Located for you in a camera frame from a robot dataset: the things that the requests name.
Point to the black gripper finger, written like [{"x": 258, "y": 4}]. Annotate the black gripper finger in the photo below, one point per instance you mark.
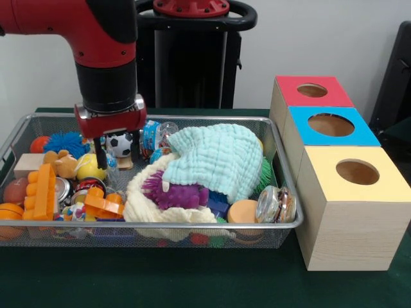
[
  {"x": 100, "y": 154},
  {"x": 135, "y": 146}
]

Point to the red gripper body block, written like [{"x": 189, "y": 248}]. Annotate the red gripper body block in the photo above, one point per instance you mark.
[{"x": 112, "y": 123}]

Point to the crushed clear plastic bottle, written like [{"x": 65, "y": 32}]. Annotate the crushed clear plastic bottle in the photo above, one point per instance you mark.
[{"x": 157, "y": 134}]

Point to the mint green waffle cloth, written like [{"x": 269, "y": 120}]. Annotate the mint green waffle cloth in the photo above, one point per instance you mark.
[{"x": 218, "y": 157}]

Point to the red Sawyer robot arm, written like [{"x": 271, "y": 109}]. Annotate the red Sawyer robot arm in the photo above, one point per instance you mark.
[{"x": 102, "y": 48}]

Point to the wooden box with three holes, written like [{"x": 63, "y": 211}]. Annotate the wooden box with three holes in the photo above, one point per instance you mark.
[{"x": 353, "y": 231}]

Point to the small black white soccer ball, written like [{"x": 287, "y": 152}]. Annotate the small black white soccer ball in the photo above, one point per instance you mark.
[{"x": 119, "y": 144}]

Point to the yellow smiley face ball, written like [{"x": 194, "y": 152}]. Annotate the yellow smiley face ball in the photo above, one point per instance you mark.
[{"x": 88, "y": 168}]

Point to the blue spiky rubber ball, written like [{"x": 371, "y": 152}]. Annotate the blue spiky rubber ball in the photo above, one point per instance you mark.
[{"x": 64, "y": 142}]

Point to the brown plush monkey toy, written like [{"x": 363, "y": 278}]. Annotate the brown plush monkey toy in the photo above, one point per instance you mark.
[{"x": 62, "y": 165}]

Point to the cream knitted cloth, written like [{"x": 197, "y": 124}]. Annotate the cream knitted cloth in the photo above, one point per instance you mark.
[{"x": 141, "y": 205}]

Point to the purple spiky monster toy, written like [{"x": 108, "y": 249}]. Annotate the purple spiky monster toy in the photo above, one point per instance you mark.
[{"x": 183, "y": 195}]

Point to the long orange building block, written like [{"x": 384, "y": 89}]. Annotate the long orange building block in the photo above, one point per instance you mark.
[{"x": 40, "y": 195}]

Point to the dark green table cloth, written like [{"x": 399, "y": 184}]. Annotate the dark green table cloth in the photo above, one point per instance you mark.
[{"x": 160, "y": 279}]

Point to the black upright panel on stand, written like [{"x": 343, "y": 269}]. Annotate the black upright panel on stand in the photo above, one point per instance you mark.
[{"x": 398, "y": 80}]

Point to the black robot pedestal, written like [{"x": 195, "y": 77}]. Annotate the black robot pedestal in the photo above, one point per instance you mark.
[{"x": 192, "y": 64}]

